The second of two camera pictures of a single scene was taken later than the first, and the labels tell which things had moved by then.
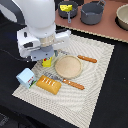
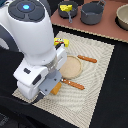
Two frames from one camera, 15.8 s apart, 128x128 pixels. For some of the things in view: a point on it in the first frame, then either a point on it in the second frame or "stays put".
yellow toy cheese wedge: [66, 8] stays put
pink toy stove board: [107, 27] stays put
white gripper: [39, 48] to [34, 79]
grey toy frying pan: [68, 14] stays put
